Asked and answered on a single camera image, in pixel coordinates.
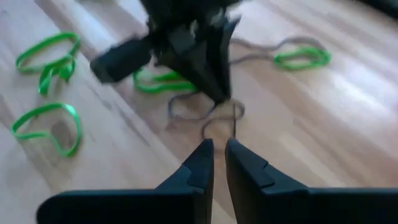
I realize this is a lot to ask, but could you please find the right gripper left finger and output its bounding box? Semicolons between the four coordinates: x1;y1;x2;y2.
35;138;215;224

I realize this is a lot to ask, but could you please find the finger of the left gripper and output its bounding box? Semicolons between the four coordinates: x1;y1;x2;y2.
90;36;154;84
158;17;240;105

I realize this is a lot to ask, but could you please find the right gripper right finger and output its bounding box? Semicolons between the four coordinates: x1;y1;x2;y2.
226;139;398;224

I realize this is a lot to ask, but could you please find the green rubber band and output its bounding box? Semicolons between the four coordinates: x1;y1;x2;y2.
132;67;197;95
272;45;332;72
37;55;76;96
14;31;81;76
10;102;83;158

